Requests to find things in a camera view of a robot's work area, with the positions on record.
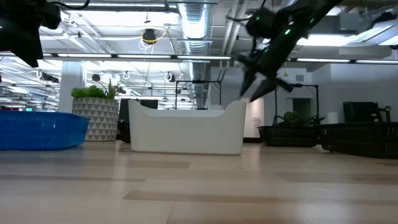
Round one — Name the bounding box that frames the black plastic basket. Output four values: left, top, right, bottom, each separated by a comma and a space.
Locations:
257, 124, 322, 148
319, 121, 398, 160

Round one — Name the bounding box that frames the dark computer monitor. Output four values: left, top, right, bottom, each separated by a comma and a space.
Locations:
119, 98, 160, 122

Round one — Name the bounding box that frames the black background equipment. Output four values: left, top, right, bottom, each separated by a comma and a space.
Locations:
343, 101, 392, 123

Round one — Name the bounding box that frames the blue plastic basket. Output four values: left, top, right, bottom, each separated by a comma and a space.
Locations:
0, 110, 90, 152

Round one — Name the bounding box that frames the silver ceiling ventilation duct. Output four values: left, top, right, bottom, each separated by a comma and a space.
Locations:
177, 0, 216, 110

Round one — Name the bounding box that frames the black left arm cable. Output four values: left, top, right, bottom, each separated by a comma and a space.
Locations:
49, 0, 91, 11

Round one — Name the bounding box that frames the white background cylinder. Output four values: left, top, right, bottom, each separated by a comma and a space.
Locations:
326, 111, 340, 125

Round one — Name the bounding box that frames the white plastic basket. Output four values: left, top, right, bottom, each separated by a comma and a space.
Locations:
127, 99, 248, 156

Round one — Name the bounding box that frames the black metal stand frame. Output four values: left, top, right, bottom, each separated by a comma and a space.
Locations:
175, 80, 222, 110
274, 83, 320, 126

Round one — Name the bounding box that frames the green background plant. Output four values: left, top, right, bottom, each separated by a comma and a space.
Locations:
272, 111, 326, 127

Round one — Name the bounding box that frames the long ceiling strip light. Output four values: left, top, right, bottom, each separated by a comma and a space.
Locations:
42, 53, 233, 61
294, 58, 398, 65

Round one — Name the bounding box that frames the white triangle-patterned plant pot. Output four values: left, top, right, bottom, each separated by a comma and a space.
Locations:
72, 96, 120, 142

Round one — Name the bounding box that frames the black mesh bin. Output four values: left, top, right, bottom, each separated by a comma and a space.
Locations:
117, 119, 132, 144

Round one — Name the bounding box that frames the green succulent plant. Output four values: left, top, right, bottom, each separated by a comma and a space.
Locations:
70, 78, 121, 101

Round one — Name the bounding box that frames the yellow ceiling cable reel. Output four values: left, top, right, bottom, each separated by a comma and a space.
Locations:
140, 28, 159, 45

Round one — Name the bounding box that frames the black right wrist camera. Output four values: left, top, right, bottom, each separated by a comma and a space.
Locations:
245, 7, 277, 40

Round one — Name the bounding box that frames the white building column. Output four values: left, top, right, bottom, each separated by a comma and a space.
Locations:
58, 60, 86, 113

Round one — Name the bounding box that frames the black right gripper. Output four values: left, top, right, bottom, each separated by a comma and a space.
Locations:
238, 34, 300, 103

